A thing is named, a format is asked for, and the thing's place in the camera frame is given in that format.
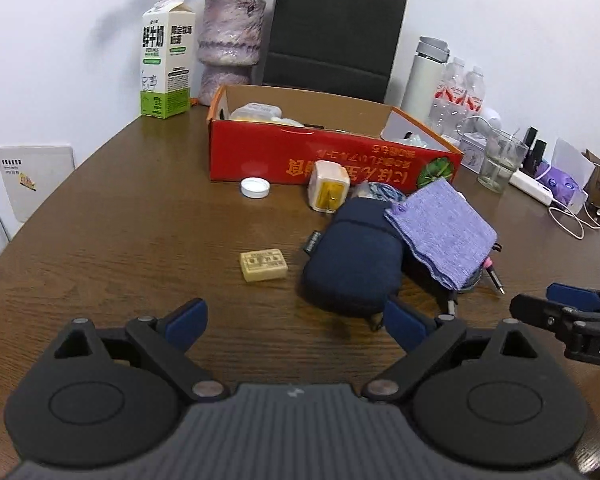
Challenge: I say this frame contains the white folded paper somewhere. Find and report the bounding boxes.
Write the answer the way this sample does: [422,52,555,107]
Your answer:
[550,137,597,191]

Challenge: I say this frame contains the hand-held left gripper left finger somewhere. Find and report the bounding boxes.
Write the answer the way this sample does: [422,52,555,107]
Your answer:
[52,297,231,403]

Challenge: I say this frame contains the white thermos bottle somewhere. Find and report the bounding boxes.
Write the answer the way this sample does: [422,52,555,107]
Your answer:
[401,36,451,122]

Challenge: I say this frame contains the purple marbled vase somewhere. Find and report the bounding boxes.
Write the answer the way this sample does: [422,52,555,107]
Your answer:
[196,0,267,106]

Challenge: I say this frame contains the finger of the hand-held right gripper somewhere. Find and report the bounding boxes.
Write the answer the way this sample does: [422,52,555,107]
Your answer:
[546,283,600,313]
[509,294,578,341]

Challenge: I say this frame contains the clear water bottle red label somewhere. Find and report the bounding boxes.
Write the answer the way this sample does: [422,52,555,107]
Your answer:
[461,66,487,121]
[429,57,468,137]

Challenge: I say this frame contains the pink tipped pen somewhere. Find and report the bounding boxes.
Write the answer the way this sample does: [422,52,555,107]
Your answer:
[482,255,507,296]

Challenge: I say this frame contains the wooden desktop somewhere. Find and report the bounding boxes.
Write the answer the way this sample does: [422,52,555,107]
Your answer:
[0,102,600,480]

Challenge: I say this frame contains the red cardboard box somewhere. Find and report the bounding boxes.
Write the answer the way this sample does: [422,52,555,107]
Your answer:
[207,85,465,196]

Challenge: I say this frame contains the white round lamp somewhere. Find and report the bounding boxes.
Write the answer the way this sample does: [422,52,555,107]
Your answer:
[472,105,504,133]

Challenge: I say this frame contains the green and white milk carton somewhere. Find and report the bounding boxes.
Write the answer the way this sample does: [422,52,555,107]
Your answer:
[140,0,197,120]

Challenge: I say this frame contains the white power strip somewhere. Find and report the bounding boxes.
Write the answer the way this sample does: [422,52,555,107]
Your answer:
[509,169,561,207]

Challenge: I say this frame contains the small pale tin box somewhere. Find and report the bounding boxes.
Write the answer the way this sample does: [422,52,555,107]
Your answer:
[459,132,491,174]

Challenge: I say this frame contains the purple cleaning cloth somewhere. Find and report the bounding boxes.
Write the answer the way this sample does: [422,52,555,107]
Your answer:
[384,179,499,291]

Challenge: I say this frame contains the yellowish rectangular block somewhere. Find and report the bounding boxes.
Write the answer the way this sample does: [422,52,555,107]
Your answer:
[239,248,289,282]

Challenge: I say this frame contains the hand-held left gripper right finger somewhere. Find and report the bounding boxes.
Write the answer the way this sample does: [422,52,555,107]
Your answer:
[362,297,543,403]

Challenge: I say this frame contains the white and yellow cube adapter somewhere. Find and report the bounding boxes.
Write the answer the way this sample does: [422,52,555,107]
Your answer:
[307,161,351,214]

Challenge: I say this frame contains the white bottle cap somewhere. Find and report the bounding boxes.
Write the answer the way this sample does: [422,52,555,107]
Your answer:
[240,178,271,199]

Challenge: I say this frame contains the navy fabric pouch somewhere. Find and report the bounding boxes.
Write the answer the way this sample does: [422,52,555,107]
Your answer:
[302,199,407,319]

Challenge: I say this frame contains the black paper bag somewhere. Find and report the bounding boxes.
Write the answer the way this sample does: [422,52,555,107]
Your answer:
[262,0,410,106]

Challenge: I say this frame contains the white charging cable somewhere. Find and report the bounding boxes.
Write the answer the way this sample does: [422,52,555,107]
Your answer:
[550,199,600,241]

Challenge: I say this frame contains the purple tissue pack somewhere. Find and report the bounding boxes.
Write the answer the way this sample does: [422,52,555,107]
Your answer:
[537,160,589,212]

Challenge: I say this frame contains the blue coiled cable bundle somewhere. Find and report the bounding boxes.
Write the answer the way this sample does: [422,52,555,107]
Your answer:
[352,182,407,206]

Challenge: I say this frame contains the clear glass cup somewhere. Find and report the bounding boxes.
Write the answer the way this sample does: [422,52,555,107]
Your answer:
[477,128,530,194]

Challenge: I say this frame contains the black plug adapters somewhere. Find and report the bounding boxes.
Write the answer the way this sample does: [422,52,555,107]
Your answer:
[522,127,549,171]

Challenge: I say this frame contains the yellowish plastic container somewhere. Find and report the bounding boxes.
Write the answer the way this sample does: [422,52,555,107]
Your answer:
[229,102,303,127]

